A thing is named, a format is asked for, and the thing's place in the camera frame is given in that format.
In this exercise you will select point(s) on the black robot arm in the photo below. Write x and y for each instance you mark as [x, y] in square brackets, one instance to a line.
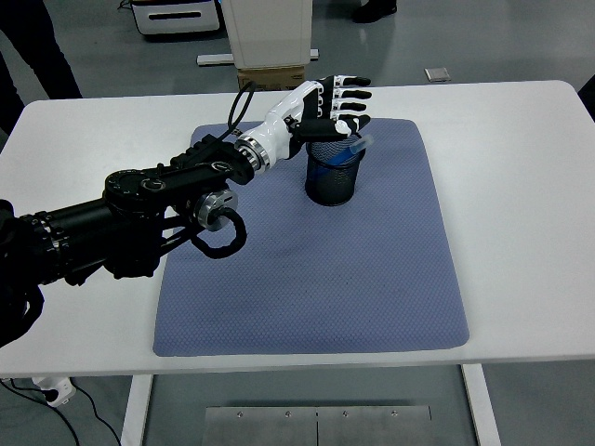
[83, 218]

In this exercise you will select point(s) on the dark furniture piece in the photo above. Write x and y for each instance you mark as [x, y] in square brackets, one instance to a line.
[588, 97]

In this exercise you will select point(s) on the black mesh pen holder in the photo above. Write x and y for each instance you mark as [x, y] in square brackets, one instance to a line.
[332, 190]

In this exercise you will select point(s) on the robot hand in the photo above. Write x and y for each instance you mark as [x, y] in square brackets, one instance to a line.
[279, 125]

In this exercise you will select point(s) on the brown cardboard box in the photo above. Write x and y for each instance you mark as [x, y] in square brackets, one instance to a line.
[274, 78]

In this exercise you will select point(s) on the white appliance with black slot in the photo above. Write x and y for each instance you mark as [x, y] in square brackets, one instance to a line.
[176, 16]

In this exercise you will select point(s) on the white power strip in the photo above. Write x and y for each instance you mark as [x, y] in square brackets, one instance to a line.
[56, 390]

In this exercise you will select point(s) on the white table leg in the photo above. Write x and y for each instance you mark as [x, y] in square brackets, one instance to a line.
[135, 409]
[481, 409]

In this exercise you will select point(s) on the person's black shoes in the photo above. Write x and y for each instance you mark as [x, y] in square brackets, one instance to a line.
[376, 10]

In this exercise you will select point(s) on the person in dark clothes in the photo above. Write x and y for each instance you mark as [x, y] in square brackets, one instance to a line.
[46, 56]

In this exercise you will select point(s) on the blue-grey textured mat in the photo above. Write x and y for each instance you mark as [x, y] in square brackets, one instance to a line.
[325, 288]

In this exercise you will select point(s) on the blue marker with clear cap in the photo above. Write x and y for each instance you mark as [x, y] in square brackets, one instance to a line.
[361, 144]

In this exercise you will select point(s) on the grey floor socket plate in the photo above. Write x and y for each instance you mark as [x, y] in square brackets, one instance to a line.
[437, 74]

